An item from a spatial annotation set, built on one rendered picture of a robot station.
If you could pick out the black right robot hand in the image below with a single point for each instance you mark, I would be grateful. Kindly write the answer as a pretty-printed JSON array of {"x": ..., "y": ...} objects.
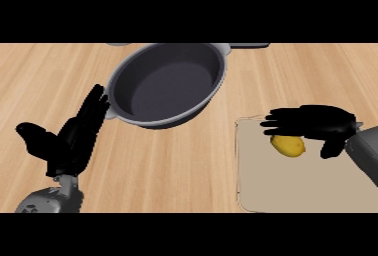
[{"x": 320, "y": 125}]

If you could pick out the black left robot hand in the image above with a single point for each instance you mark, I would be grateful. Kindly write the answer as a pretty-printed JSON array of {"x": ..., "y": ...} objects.
[{"x": 75, "y": 140}]

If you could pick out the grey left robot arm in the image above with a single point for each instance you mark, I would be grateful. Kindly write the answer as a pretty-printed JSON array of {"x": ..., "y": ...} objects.
[{"x": 52, "y": 196}]

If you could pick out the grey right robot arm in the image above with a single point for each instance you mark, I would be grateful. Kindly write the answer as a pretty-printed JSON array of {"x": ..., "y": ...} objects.
[{"x": 365, "y": 153}]

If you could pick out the yellow lemon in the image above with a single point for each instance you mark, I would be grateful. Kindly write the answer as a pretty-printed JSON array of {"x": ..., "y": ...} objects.
[{"x": 289, "y": 146}]

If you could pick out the beige tray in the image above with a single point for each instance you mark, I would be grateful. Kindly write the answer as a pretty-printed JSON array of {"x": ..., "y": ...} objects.
[{"x": 305, "y": 180}]

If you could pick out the dark grey pot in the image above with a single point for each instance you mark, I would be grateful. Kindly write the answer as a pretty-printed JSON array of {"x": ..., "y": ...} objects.
[{"x": 168, "y": 85}]

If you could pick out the dark flat object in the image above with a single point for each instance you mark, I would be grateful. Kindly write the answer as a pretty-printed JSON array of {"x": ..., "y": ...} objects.
[{"x": 249, "y": 45}]

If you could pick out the grey rounded object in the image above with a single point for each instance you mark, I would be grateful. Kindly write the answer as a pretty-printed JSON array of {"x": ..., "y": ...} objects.
[{"x": 119, "y": 44}]

